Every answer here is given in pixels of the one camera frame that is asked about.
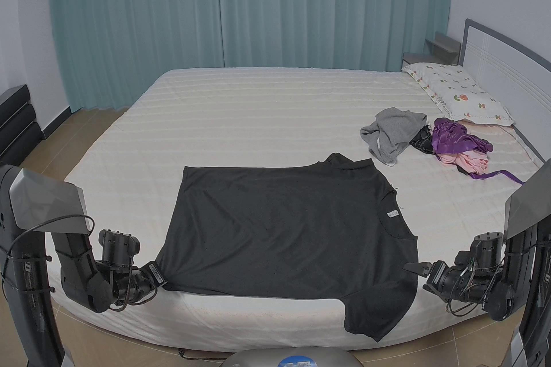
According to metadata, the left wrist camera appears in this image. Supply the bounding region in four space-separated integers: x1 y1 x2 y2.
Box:
148 261 168 286

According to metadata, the black chest of drawers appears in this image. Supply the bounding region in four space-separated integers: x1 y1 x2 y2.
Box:
0 83 44 166

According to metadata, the pink garment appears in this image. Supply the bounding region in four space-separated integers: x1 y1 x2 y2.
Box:
437 150 489 174

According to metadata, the black T-shirt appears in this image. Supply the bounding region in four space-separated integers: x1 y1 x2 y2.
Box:
154 153 420 342

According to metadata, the grey bedside table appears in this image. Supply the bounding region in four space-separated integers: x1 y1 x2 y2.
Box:
402 31 461 66

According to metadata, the purple garment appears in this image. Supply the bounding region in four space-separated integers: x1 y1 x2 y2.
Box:
431 118 526 185

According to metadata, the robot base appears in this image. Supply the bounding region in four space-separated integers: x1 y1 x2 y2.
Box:
220 347 362 367

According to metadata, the black patterned garment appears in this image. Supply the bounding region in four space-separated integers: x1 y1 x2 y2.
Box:
410 125 435 155

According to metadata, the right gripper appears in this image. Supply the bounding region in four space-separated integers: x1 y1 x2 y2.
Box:
402 261 474 303

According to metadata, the black cable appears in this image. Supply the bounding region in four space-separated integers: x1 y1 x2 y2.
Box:
178 348 224 362
6 215 95 258
445 296 487 316

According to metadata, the white printed pillow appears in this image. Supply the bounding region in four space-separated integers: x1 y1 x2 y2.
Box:
401 62 516 127

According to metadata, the grey garment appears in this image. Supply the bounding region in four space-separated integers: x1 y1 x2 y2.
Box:
360 107 429 166

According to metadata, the bed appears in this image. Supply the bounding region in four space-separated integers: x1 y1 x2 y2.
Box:
45 18 551 351

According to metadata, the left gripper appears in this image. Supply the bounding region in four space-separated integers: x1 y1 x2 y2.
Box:
124 266 158 305

